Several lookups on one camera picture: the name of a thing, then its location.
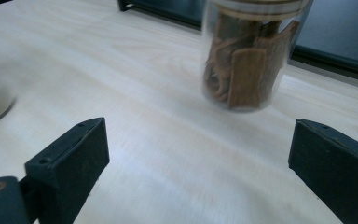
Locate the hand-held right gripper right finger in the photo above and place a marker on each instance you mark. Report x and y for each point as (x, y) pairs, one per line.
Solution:
(335, 168)

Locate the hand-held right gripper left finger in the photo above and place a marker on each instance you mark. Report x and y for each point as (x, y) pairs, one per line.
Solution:
(71, 168)

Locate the glass jar of brown bark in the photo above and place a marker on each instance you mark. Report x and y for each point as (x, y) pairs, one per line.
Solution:
(248, 77)

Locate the black metal shelf rack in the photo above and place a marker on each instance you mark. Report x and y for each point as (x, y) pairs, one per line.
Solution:
(338, 37)

